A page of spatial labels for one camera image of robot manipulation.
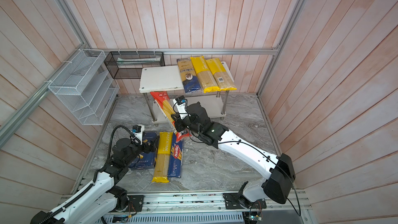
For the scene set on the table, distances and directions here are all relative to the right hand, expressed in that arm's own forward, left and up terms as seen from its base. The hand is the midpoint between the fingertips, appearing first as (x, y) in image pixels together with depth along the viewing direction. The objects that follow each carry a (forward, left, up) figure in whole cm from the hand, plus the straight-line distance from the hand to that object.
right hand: (171, 115), depth 71 cm
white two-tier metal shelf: (+22, +4, +4) cm, 23 cm away
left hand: (-3, +12, -16) cm, 20 cm away
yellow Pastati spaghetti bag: (-15, +7, -27) cm, 31 cm away
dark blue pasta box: (-13, +16, -24) cm, 32 cm away
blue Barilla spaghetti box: (-11, 0, -27) cm, 29 cm away
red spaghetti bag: (+6, +5, +4) cm, 9 cm away
